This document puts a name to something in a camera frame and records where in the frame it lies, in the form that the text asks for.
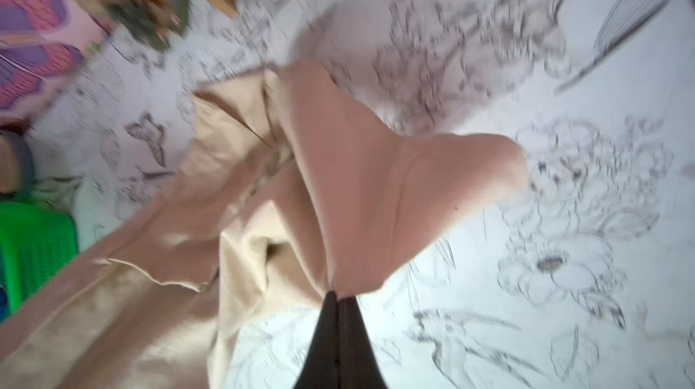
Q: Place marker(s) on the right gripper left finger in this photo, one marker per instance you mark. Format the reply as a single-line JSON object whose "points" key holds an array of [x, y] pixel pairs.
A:
{"points": [[320, 369]]}

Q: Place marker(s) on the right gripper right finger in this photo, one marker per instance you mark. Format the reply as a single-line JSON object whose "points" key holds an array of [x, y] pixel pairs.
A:
{"points": [[358, 367]]}

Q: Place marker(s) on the beige t-shirt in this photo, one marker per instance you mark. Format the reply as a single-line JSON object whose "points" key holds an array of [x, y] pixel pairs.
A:
{"points": [[291, 189]]}

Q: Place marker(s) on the green plastic laundry basket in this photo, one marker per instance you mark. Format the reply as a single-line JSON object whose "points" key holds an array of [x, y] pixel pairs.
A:
{"points": [[36, 243]]}

